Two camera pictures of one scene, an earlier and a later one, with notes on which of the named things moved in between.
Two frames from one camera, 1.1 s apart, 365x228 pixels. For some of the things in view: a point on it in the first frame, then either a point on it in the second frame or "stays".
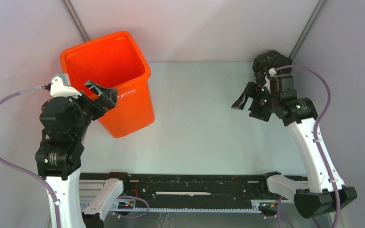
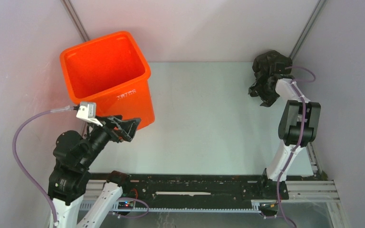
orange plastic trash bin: [114, 60] stays
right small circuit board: [268, 208] stays
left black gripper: [110, 94] to [127, 129]
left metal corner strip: [72, 14] stays
